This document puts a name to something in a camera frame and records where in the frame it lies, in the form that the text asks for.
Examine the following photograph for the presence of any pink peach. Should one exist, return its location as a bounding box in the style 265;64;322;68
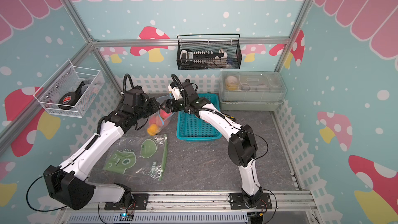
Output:
148;114;163;127

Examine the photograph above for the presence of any clear blue zipper bag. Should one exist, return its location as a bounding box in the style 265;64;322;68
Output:
155;109;174;133

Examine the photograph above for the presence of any yellow peach with leaf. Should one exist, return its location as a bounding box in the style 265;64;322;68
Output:
147;124;160;136

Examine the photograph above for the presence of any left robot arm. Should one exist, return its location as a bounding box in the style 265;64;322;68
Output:
44;89;160;210

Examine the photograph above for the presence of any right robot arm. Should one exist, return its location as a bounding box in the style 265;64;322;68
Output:
160;74;263;208

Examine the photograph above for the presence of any clear bag green cartoon print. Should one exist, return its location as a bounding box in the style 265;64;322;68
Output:
103;134;168;181

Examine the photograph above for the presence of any teal plastic perforated basket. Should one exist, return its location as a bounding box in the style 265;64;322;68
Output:
176;111;222;142

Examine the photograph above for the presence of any clear plastic storage box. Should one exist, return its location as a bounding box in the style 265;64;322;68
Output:
219;71;287;111

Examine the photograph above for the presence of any black tape roll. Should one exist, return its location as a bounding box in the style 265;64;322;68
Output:
59;81;86;110

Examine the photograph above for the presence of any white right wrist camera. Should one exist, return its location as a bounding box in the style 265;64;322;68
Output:
171;87;182;101

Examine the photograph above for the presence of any black wire mesh basket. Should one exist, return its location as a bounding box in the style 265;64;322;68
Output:
176;34;243;70

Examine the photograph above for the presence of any clear acrylic wall bin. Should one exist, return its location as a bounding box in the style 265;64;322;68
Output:
33;60;105;118

